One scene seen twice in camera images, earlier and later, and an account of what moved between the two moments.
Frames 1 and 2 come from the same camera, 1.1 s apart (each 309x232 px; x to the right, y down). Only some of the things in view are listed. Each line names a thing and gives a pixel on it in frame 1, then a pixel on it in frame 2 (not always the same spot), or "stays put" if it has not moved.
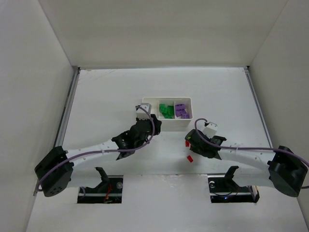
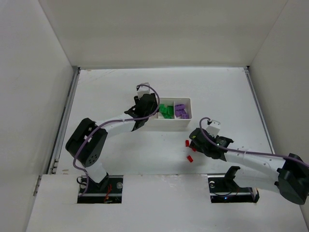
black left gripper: [149, 123] → [149, 103]
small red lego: [189, 158] stays put
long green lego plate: [169, 115] stays put
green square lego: [162, 108] stays put
